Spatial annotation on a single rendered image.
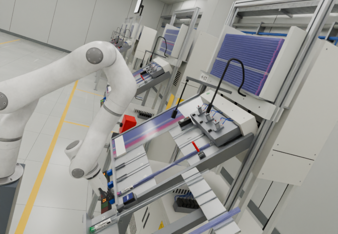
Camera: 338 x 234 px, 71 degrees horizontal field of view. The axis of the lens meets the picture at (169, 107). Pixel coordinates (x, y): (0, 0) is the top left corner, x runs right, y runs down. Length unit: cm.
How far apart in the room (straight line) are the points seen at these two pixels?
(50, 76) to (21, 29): 905
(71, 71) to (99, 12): 875
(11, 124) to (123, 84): 48
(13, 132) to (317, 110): 137
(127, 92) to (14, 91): 40
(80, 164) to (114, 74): 37
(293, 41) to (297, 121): 40
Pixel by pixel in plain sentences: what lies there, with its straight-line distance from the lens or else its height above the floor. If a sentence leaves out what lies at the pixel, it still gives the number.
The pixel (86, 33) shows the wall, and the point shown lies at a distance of 970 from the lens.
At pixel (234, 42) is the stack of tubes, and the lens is 148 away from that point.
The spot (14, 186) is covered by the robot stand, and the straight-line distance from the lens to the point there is 123.
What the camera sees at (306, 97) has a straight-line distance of 130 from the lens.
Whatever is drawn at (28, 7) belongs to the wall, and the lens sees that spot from 995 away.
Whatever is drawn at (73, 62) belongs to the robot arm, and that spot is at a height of 128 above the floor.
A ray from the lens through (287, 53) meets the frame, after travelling 114.
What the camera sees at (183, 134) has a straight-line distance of 138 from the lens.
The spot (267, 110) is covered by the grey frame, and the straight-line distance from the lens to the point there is 113.
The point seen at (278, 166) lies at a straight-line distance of 139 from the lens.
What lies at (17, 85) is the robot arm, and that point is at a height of 113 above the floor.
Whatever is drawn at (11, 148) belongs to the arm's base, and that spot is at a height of 85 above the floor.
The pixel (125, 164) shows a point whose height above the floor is 76.
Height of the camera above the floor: 145
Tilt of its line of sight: 13 degrees down
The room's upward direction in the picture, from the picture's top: 21 degrees clockwise
